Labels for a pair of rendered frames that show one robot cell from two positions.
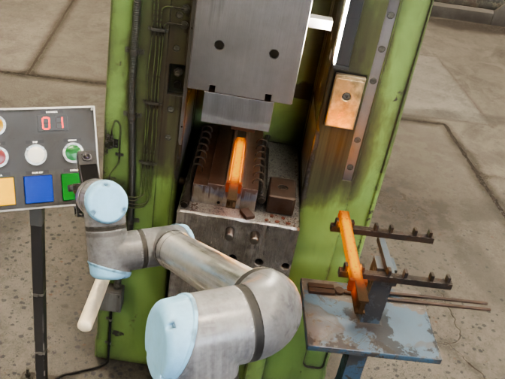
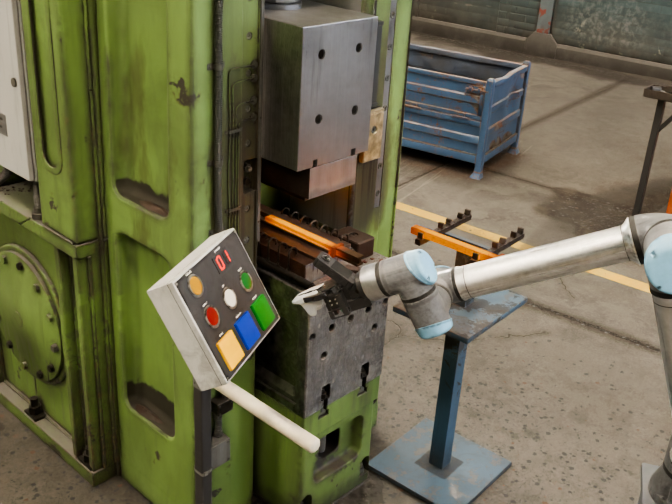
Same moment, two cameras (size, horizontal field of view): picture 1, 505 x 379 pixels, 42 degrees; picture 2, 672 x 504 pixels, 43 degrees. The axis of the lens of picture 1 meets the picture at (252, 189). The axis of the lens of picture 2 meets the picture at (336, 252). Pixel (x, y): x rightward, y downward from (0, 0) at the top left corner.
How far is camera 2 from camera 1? 1.77 m
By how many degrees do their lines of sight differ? 40
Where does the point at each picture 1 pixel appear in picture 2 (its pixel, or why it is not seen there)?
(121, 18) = (202, 133)
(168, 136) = (246, 238)
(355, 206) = (382, 227)
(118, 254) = (445, 305)
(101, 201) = (426, 266)
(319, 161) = (358, 199)
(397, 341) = (497, 303)
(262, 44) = (347, 104)
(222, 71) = (321, 142)
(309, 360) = not seen: hidden behind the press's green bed
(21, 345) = not seen: outside the picture
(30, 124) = (212, 270)
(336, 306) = not seen: hidden behind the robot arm
